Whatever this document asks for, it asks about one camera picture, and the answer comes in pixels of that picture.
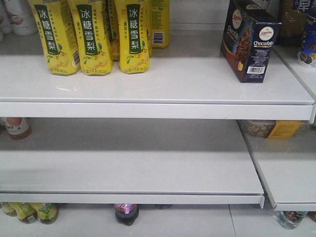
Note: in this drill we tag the Chocofello cookie box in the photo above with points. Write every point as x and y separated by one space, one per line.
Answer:
249 36

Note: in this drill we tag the white store shelving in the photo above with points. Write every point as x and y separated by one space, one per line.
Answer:
167 136

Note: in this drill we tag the dark cola bottle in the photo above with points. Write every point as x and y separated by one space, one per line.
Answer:
126 213

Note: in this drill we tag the yellow pear drink bottle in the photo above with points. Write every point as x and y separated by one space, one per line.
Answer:
160 23
57 33
92 36
133 28

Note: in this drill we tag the yellow-lidded snack tub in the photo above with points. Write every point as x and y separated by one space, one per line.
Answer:
274 129

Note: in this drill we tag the peach drink bottle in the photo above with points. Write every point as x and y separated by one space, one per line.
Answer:
18 128

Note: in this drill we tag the green tea bottle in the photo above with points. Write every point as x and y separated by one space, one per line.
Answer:
47 212
25 213

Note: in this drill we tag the brown biscuit pack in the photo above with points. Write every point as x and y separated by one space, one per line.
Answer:
292 14

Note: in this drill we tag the clear glass jar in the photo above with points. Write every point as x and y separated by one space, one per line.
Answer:
291 219

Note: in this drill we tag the white yogurt bottle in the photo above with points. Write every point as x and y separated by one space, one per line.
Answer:
21 16

